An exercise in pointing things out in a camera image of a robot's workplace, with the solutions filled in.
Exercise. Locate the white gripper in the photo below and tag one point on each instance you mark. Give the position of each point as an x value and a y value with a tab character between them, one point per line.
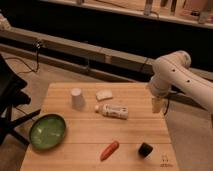
158	88

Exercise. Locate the white ceramic cup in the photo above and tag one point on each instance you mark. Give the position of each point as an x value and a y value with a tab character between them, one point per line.
77	97

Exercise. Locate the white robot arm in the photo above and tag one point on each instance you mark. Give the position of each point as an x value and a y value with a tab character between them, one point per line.
173	70

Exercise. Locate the white plastic bottle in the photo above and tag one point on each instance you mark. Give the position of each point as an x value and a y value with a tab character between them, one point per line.
113	111

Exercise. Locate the black round cap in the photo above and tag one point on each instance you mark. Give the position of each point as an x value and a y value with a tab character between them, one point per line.
145	149

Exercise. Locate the wooden table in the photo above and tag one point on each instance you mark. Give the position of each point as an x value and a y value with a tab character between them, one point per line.
89	133

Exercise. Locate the orange carrot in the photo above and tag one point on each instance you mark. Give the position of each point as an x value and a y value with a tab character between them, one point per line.
109	150

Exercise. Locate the green bowl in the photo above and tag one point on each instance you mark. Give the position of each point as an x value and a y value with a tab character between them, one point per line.
47	132

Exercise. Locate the black office chair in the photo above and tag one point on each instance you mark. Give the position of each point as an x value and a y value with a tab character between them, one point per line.
11	95

